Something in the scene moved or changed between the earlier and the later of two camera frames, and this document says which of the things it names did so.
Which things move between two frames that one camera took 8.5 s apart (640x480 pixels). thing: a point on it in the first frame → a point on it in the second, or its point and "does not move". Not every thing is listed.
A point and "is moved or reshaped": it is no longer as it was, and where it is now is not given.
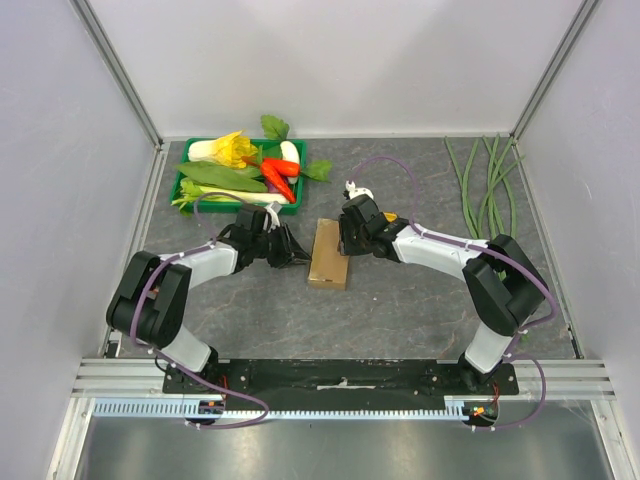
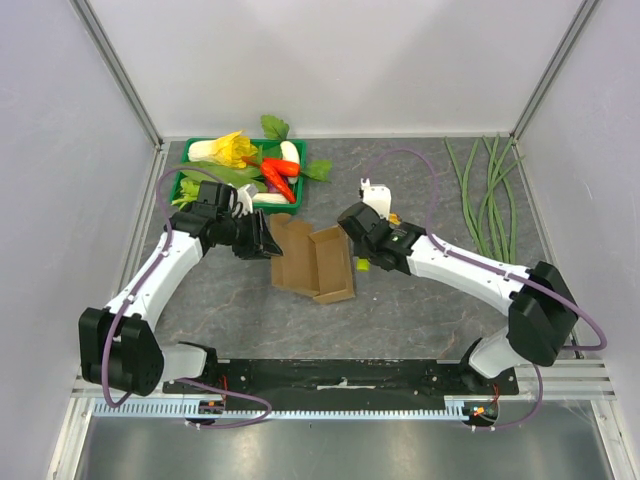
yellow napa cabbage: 227,150 does not move
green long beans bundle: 497,185 does not move
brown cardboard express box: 328,268 is moved or reshaped
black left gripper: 290,251 → 260,240
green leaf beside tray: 320,169 does not move
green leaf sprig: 273,127 does not move
